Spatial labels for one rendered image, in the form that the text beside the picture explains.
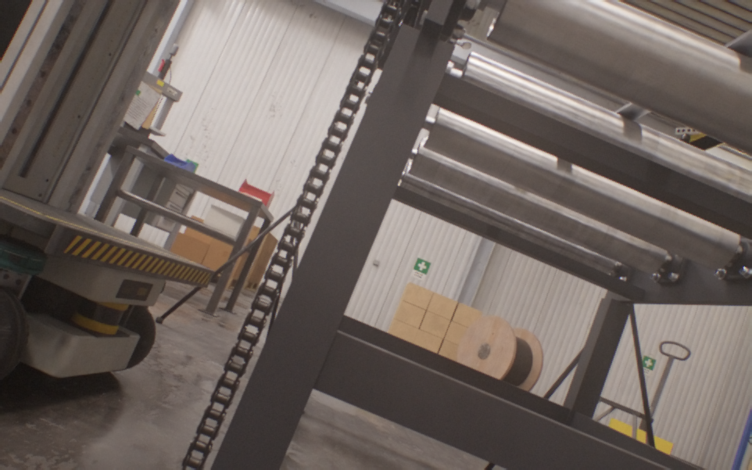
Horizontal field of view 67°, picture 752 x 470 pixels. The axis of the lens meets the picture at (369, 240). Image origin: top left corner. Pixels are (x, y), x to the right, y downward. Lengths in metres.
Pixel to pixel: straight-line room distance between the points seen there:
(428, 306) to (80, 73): 7.60
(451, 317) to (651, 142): 7.66
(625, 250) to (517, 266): 10.18
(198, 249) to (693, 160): 6.14
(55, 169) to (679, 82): 1.28
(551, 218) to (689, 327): 11.83
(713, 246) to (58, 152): 1.55
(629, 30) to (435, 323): 7.98
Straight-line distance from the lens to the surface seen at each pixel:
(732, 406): 14.11
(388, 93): 0.77
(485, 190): 1.69
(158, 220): 5.31
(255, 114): 12.05
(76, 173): 1.51
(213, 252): 6.90
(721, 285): 1.73
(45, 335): 1.21
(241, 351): 0.69
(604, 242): 1.79
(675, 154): 1.22
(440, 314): 8.72
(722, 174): 1.26
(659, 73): 0.89
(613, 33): 0.87
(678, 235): 1.55
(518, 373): 7.94
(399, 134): 0.75
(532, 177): 1.42
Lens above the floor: 0.38
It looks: 7 degrees up
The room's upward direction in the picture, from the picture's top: 23 degrees clockwise
